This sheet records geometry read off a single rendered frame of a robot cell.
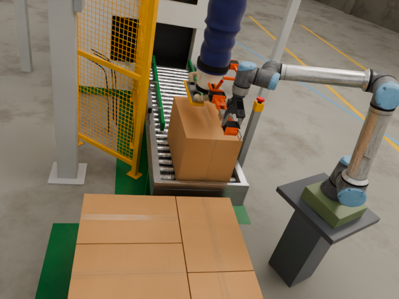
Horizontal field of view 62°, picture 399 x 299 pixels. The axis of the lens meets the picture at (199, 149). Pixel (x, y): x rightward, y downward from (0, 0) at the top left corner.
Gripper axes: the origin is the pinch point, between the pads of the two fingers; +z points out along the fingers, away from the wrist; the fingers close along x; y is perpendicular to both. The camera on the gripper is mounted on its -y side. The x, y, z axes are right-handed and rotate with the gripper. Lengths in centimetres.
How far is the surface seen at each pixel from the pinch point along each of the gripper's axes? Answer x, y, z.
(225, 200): -15, 8, 66
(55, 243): 101, 15, 120
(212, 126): -3.4, 41.0, 25.4
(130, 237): 51, -24, 66
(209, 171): -4, 24, 54
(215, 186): -9, 17, 61
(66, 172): 103, 85, 112
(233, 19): -1, 46, -47
